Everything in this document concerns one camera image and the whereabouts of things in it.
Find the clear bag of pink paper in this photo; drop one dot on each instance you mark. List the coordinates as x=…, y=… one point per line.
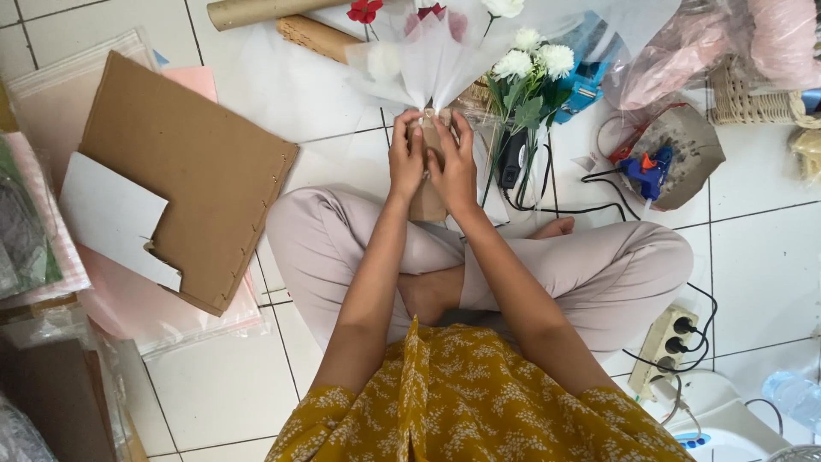
x=673, y=51

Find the white artificial flower bunch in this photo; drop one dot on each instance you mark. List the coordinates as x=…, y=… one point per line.
x=529, y=83

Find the grey stained cardboard piece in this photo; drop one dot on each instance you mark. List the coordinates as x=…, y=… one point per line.
x=689, y=151

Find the person's right hand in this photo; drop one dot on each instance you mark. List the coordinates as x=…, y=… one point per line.
x=458, y=176

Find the blue hot glue gun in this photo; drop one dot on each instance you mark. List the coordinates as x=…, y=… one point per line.
x=646, y=172

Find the mustard floral shirt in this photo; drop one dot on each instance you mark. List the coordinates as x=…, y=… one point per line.
x=462, y=404

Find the wicker basket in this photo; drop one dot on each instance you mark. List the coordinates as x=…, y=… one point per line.
x=747, y=99

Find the translucent white wrapping sheet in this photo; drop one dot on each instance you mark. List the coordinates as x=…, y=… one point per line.
x=288, y=90

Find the beige trousers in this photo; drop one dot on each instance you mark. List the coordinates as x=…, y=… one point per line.
x=596, y=276

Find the large brown cardboard sheet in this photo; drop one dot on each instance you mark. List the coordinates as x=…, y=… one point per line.
x=186, y=167

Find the white plastic appliance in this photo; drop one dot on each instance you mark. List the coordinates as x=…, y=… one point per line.
x=718, y=410

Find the stack of mesh wrapping sheets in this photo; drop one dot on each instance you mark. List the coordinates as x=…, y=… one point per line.
x=29, y=218

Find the yellowish item in plastic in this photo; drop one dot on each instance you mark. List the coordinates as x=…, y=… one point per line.
x=807, y=154

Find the brown box in clear plastic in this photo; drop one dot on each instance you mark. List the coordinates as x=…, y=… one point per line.
x=58, y=398

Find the red artificial flower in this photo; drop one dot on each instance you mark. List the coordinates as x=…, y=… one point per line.
x=364, y=10

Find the white paper sheet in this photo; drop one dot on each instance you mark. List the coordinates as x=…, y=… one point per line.
x=115, y=218

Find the pink wrapping sheets in plastic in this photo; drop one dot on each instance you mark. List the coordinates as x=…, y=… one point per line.
x=128, y=314

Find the cream power strip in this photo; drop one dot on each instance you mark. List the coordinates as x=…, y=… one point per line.
x=664, y=346

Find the pink paper roll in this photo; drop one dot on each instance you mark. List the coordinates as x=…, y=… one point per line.
x=786, y=38

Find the clear water bottle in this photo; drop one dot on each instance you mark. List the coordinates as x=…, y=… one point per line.
x=795, y=398

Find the smooth brown cardboard tube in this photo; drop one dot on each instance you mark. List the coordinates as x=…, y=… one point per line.
x=263, y=11

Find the black hand tool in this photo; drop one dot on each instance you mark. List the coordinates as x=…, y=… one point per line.
x=513, y=160

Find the corrugated brown paper roll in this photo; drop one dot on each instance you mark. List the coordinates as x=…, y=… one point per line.
x=314, y=37

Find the beige wrapping sheets packet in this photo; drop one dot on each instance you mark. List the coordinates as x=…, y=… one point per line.
x=51, y=102

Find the person's left hand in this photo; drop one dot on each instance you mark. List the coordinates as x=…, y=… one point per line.
x=404, y=163

